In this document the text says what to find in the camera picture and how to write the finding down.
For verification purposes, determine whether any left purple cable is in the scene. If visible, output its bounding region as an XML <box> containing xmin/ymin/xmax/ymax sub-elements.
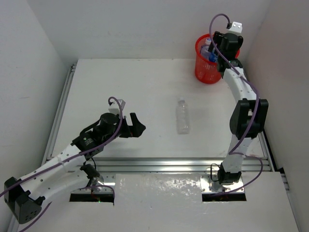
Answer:
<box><xmin>0</xmin><ymin>97</ymin><xmax>124</xmax><ymax>232</ymax></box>

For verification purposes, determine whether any clear plastic bottle diagonal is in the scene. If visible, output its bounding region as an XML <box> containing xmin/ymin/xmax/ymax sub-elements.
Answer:
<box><xmin>200</xmin><ymin>45</ymin><xmax>210</xmax><ymax>60</ymax></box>

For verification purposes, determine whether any aluminium front rail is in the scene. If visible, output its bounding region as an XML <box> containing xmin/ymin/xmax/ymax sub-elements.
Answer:
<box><xmin>45</xmin><ymin>157</ymin><xmax>268</xmax><ymax>173</ymax></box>

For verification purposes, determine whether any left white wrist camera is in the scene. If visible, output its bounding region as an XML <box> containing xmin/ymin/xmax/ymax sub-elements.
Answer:
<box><xmin>109</xmin><ymin>99</ymin><xmax>126</xmax><ymax>115</ymax></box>

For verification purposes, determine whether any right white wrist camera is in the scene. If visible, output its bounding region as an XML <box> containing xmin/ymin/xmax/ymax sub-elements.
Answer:
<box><xmin>227</xmin><ymin>22</ymin><xmax>243</xmax><ymax>35</ymax></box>

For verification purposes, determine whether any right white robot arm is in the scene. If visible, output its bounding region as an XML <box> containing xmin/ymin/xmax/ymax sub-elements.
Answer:
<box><xmin>212</xmin><ymin>31</ymin><xmax>268</xmax><ymax>186</ymax></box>

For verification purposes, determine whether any clear plastic bottle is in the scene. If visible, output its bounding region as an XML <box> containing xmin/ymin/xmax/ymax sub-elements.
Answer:
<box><xmin>176</xmin><ymin>97</ymin><xmax>190</xmax><ymax>134</ymax></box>

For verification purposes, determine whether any red mesh plastic bin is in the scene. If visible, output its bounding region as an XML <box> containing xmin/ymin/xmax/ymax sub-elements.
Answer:
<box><xmin>194</xmin><ymin>33</ymin><xmax>240</xmax><ymax>85</ymax></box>

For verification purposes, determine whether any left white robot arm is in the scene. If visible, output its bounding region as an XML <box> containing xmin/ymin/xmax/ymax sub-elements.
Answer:
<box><xmin>1</xmin><ymin>113</ymin><xmax>146</xmax><ymax>224</ymax></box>

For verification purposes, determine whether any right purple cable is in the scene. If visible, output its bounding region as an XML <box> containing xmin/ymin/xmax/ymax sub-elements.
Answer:
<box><xmin>209</xmin><ymin>14</ymin><xmax>264</xmax><ymax>194</ymax></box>

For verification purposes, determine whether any purple cable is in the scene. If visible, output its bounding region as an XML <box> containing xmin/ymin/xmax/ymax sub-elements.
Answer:
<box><xmin>209</xmin><ymin>14</ymin><xmax>264</xmax><ymax>194</ymax></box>
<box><xmin>0</xmin><ymin>97</ymin><xmax>124</xmax><ymax>232</ymax></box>

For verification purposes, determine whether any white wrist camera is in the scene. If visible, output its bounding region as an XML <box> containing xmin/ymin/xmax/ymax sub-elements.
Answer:
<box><xmin>109</xmin><ymin>99</ymin><xmax>126</xmax><ymax>115</ymax></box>
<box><xmin>227</xmin><ymin>22</ymin><xmax>243</xmax><ymax>35</ymax></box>

